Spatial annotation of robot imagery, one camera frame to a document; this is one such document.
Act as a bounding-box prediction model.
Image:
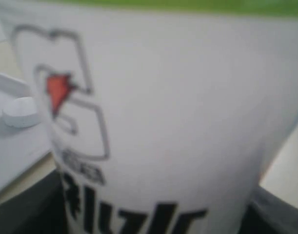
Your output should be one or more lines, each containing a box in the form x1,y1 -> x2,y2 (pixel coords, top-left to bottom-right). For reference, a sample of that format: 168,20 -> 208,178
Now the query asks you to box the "clear plastic drink bottle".
0,0 -> 298,234

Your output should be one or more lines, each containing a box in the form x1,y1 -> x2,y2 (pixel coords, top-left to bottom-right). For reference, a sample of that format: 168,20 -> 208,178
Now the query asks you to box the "white bottle cap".
2,97 -> 40,128

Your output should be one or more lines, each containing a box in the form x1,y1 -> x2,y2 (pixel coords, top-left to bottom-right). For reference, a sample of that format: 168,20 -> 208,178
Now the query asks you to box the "white plastic tray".
0,73 -> 50,191

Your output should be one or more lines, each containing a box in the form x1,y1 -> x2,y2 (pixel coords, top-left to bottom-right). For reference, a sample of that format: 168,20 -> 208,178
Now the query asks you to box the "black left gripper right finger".
239,186 -> 298,234

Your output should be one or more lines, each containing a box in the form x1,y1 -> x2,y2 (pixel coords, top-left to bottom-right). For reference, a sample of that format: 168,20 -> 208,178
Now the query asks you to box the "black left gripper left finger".
0,171 -> 67,234

